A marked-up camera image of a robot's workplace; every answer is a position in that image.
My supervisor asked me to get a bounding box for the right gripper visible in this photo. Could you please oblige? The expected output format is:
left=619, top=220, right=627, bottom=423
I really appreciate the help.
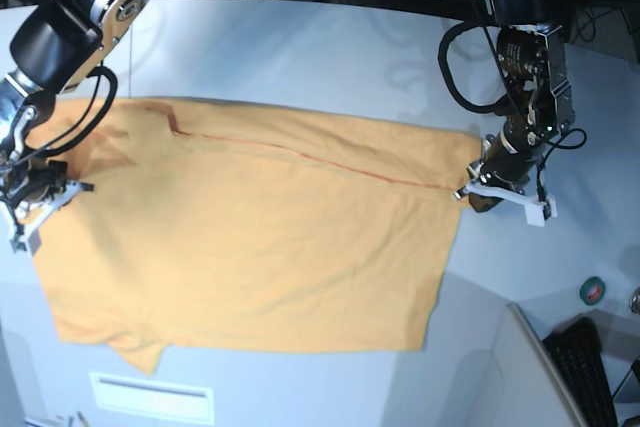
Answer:
left=1, top=157, right=69, bottom=210

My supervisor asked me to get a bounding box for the green tape roll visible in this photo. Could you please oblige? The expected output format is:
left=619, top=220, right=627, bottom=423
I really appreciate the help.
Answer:
left=579, top=276, right=606, bottom=306

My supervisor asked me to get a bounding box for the black keyboard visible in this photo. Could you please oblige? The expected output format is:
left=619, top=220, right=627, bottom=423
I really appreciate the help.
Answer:
left=543, top=317, right=618, bottom=427

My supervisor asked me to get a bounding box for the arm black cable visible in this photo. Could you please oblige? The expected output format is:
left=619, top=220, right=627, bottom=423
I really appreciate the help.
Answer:
left=437, top=20, right=511, bottom=116
left=19, top=64, right=119, bottom=158

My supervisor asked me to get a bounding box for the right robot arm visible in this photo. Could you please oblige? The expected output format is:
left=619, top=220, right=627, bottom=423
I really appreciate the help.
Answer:
left=1, top=0, right=148, bottom=210

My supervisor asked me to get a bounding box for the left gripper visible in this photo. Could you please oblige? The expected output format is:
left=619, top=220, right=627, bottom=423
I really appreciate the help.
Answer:
left=468, top=131, right=540, bottom=213

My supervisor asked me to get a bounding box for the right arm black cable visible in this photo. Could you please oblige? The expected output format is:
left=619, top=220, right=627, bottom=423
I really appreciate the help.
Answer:
left=19, top=64, right=119, bottom=158

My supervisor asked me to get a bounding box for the yellow t-shirt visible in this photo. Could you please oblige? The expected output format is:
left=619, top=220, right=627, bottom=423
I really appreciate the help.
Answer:
left=33, top=99, right=480, bottom=374

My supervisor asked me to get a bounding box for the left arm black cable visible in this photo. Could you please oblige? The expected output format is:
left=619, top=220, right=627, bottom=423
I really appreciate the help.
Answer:
left=437, top=20, right=511, bottom=116

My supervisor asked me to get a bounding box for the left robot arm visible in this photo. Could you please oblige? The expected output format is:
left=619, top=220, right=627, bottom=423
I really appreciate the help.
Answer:
left=465, top=0, right=577, bottom=220

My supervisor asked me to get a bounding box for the white label on table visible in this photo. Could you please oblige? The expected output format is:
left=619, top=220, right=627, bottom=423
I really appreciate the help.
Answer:
left=89, top=372, right=215, bottom=426

